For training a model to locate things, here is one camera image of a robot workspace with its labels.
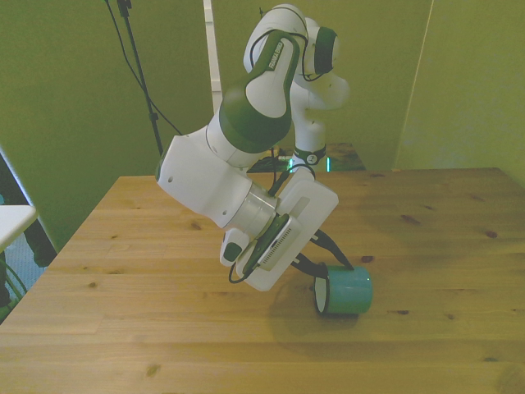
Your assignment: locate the black tripod stand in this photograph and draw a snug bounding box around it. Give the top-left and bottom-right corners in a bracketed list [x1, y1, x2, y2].
[102, 0, 185, 136]

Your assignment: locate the white vertical post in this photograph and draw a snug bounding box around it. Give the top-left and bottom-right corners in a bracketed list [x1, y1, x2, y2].
[203, 0, 225, 114]

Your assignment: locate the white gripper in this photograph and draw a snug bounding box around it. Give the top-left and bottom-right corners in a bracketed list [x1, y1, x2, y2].
[244, 167, 355, 293]

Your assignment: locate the white side table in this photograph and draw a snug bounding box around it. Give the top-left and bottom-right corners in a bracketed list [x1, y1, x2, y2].
[0, 204, 39, 251]

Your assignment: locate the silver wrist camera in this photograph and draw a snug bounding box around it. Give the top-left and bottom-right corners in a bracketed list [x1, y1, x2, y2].
[241, 215, 305, 273]

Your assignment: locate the black tripod pole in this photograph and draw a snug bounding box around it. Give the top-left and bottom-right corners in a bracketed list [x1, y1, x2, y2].
[116, 0, 165, 156]

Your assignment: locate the dark robot base pedestal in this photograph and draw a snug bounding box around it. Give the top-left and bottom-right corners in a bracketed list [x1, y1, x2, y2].
[245, 141, 366, 173]

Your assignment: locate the teal enamel mug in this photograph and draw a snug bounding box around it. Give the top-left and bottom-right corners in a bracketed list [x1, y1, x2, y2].
[313, 262, 374, 317]

